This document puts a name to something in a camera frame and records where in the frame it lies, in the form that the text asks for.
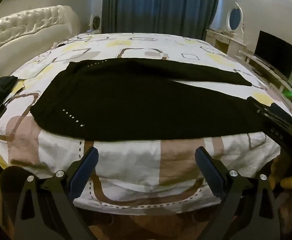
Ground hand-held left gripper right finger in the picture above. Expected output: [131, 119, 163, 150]
[195, 146, 280, 240]

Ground white tufted headboard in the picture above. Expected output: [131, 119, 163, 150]
[0, 5, 81, 87]

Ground white dressing table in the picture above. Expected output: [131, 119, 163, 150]
[206, 28, 247, 58]

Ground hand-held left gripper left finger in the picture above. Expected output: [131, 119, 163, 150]
[1, 147, 99, 240]

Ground black television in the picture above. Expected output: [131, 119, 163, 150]
[254, 30, 292, 80]

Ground blue curtains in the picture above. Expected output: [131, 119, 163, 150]
[101, 0, 221, 41]

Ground black pants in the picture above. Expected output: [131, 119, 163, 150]
[30, 58, 267, 141]

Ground white oval mirror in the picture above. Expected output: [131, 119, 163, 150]
[226, 2, 245, 34]

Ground bed with patterned sheet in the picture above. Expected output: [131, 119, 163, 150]
[0, 32, 292, 216]

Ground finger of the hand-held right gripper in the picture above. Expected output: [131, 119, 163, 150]
[247, 96, 276, 124]
[270, 103, 292, 128]

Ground white television stand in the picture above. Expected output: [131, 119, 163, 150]
[238, 50, 292, 111]

